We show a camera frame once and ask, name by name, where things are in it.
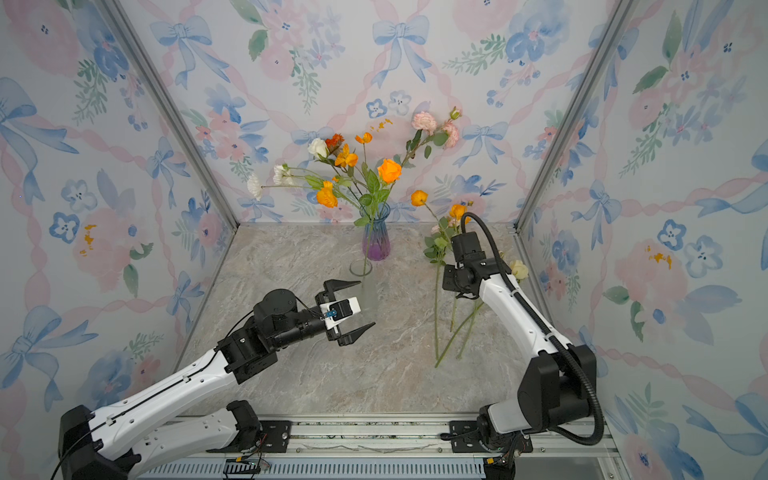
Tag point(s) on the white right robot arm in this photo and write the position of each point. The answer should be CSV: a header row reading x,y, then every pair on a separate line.
x,y
557,392

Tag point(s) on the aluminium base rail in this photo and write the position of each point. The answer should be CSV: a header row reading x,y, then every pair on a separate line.
x,y
397,446

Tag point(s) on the orange poppy flower spray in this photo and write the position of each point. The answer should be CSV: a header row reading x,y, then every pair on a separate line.
x,y
346,183

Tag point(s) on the pink carnation flower spray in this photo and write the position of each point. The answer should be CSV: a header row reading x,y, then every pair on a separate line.
x,y
428,133

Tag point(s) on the white lisianthus flower stem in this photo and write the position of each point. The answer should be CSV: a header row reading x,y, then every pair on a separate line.
x,y
282,180

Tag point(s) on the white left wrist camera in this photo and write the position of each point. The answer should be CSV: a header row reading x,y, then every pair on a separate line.
x,y
337,311

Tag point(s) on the pink and cream rose spray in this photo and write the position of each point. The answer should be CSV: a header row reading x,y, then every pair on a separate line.
x,y
501,293

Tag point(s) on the aluminium corner post left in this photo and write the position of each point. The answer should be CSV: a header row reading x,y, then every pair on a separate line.
x,y
117,19

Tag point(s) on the aluminium corner post right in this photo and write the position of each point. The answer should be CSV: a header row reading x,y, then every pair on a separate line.
x,y
608,40

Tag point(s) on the white rose flower stem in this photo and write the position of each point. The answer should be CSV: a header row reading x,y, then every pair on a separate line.
x,y
343,162

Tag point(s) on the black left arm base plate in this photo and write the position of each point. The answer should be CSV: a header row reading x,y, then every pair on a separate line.
x,y
270,436

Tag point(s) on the orange-red gerbera flower stem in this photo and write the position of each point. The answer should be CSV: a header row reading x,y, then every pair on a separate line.
x,y
334,142

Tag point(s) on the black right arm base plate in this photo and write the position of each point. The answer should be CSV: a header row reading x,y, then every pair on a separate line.
x,y
479,437

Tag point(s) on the blue purple glass vase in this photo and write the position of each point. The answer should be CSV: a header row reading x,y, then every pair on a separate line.
x,y
376,245

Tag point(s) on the aluminium corner post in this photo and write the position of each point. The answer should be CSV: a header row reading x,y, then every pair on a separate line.
x,y
117,19
608,40

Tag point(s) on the orange ranunculus flower spray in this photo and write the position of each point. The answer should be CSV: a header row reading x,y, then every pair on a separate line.
x,y
437,246

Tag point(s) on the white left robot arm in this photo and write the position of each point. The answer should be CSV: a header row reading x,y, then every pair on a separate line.
x,y
125,439

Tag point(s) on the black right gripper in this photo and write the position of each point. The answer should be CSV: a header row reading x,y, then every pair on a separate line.
x,y
448,278

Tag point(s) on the orange rose flower stem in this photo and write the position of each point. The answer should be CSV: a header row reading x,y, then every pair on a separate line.
x,y
374,186

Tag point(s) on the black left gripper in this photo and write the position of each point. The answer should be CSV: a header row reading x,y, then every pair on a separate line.
x,y
349,338

